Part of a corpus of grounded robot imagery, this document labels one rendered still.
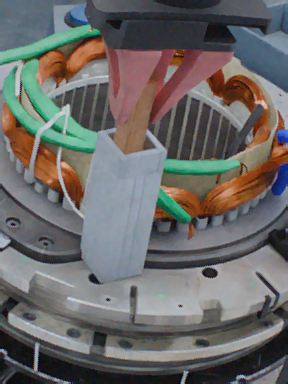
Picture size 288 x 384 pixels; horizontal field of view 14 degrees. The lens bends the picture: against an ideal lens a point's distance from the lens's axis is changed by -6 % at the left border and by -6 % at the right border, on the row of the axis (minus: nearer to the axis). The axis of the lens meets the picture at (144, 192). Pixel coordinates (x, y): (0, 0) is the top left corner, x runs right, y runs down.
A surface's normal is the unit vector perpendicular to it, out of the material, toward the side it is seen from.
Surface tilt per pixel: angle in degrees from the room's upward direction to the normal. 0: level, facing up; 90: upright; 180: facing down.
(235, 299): 0
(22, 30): 0
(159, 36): 95
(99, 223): 90
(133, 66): 116
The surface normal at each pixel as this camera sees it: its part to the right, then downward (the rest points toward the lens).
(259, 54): -0.66, 0.36
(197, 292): 0.15, -0.79
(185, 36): 0.29, 0.68
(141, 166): 0.48, 0.58
